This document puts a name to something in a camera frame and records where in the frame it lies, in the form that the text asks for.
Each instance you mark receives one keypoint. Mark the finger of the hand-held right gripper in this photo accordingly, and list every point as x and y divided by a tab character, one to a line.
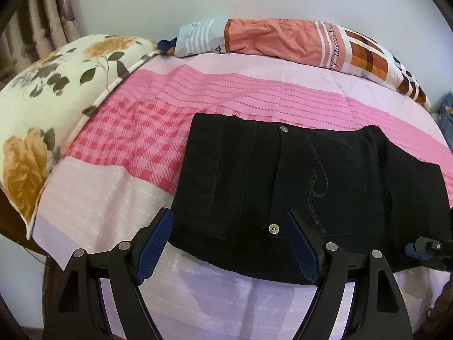
426	249

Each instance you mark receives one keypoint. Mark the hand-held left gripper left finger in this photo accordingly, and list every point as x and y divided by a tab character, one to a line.
152	251

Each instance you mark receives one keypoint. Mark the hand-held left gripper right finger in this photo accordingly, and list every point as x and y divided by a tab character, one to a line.
302	251

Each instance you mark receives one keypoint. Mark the black pants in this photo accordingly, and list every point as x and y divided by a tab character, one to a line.
300	191

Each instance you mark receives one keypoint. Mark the pink checked bed sheet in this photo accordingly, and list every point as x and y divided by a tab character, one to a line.
116	191

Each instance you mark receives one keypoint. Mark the blue plaid cloth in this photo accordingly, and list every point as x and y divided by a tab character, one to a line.
446	117

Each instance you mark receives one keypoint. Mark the floral pillow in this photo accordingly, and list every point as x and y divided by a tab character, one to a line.
46	113

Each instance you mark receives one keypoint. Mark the small dark blue cloth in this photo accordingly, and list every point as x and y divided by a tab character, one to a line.
166	46

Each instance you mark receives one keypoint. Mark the rolled orange plaid quilt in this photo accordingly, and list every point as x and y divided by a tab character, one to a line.
276	35

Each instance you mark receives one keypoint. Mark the striped beige curtain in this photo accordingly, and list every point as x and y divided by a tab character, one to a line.
42	17

